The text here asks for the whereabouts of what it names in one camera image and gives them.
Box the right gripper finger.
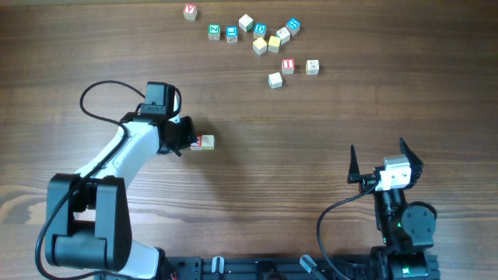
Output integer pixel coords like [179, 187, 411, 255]
[399, 138, 423, 167]
[349, 145, 360, 177]

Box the red A letter block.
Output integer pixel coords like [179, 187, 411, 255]
[190, 136, 202, 151]

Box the plain wooden picture block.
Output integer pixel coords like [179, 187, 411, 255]
[202, 135, 215, 149]

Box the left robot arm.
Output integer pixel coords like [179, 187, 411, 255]
[34, 82, 197, 279]

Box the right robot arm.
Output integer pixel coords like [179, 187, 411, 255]
[347, 139, 440, 280]

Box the green Z letter block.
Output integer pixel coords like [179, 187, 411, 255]
[208, 24, 221, 40]

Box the blue letter block left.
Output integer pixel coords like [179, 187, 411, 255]
[226, 26, 238, 43]

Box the yellow block left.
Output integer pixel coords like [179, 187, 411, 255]
[253, 37, 268, 55]

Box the yellow block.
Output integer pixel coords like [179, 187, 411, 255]
[268, 36, 282, 53]
[253, 37, 268, 55]

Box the red V letter block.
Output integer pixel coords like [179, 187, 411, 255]
[183, 4, 198, 21]

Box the red I letter block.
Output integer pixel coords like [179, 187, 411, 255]
[282, 58, 295, 75]

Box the white green-sided block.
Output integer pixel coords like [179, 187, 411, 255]
[239, 14, 254, 33]

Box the yellow block right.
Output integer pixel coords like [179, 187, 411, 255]
[268, 36, 282, 53]

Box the blue D letter block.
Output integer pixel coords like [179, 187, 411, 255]
[253, 23, 267, 39]

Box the blue block far right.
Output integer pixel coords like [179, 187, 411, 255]
[286, 17, 301, 36]

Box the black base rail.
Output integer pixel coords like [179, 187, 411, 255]
[166, 253, 441, 280]

